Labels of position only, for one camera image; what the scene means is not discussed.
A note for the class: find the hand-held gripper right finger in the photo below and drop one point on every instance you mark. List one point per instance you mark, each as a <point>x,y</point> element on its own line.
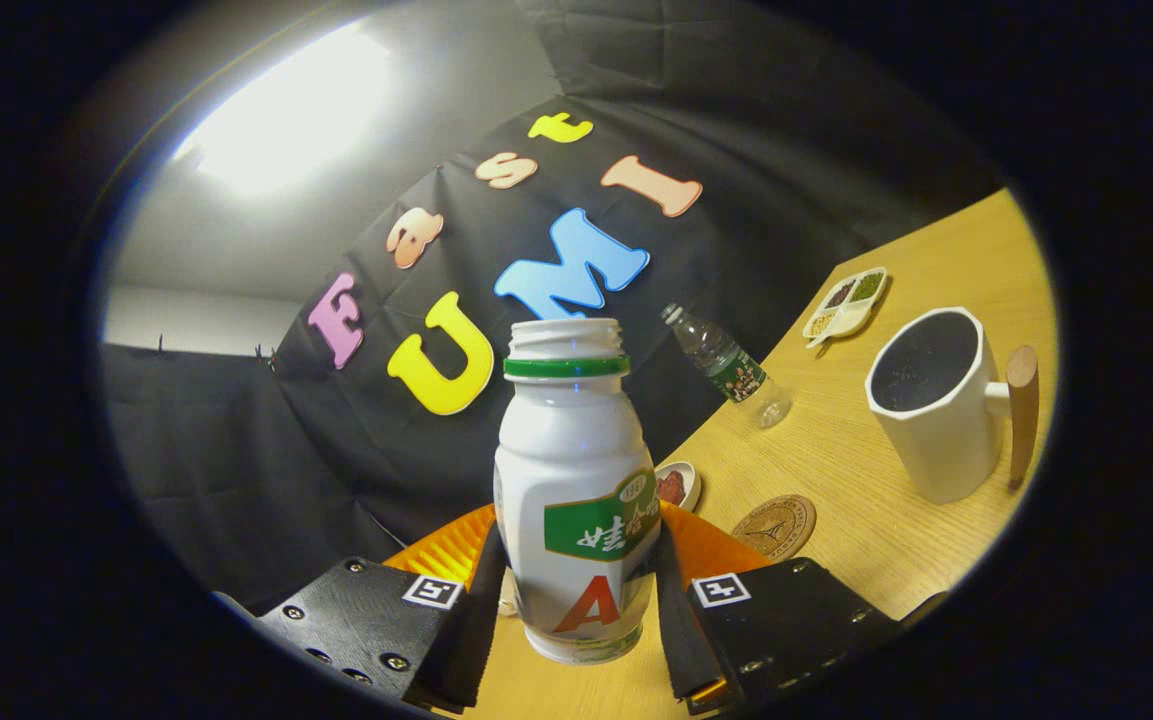
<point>681,630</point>

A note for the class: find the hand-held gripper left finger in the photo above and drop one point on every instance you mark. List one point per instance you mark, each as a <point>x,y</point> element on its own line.
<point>471,630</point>

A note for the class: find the round cork coaster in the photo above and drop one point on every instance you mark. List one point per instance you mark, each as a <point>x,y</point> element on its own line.
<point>776,525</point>

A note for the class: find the white juice bottle green label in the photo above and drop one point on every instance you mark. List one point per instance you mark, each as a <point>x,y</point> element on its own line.
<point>566,450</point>

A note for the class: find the clear plastic water bottle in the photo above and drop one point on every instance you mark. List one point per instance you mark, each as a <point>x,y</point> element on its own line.
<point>726,365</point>

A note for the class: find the red dried meat strips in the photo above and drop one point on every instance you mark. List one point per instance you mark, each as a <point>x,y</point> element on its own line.
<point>671,487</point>

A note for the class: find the round grey plate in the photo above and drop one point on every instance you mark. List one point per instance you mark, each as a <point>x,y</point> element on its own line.
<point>693,485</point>

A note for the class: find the wooden table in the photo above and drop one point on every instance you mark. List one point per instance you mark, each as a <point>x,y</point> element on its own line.
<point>856,545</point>

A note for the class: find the black backdrop cloth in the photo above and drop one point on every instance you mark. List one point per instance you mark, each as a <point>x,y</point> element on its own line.
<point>236,450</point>

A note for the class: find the pile of yellow beans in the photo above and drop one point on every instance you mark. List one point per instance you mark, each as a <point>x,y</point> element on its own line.
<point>821,324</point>

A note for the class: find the white divided dish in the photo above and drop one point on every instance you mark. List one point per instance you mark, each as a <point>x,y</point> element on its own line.
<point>851,318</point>

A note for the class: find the pile of dark red beans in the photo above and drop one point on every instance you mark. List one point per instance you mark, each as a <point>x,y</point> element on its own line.
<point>840,296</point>

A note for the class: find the pile of green beans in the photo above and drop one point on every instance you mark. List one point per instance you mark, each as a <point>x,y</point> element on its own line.
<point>868,286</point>

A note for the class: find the ceiling light panel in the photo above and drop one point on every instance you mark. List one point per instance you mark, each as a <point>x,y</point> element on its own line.
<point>286,110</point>

